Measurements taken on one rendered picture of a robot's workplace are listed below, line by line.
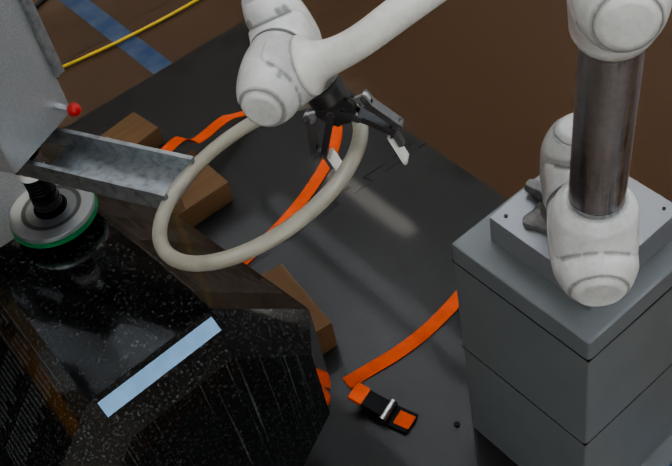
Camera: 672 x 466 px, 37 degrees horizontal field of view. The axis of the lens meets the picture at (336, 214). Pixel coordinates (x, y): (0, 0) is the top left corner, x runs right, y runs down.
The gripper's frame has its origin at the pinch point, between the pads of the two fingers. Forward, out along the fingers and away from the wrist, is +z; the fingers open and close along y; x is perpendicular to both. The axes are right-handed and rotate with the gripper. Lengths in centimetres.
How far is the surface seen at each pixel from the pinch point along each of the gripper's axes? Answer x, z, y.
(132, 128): -133, 43, 154
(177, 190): -2.0, -7.0, 43.8
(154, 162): -12, -10, 52
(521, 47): -191, 99, 24
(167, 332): 12, 18, 59
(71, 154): -15, -17, 73
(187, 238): -28, 24, 74
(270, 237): 23.4, -7.7, 12.2
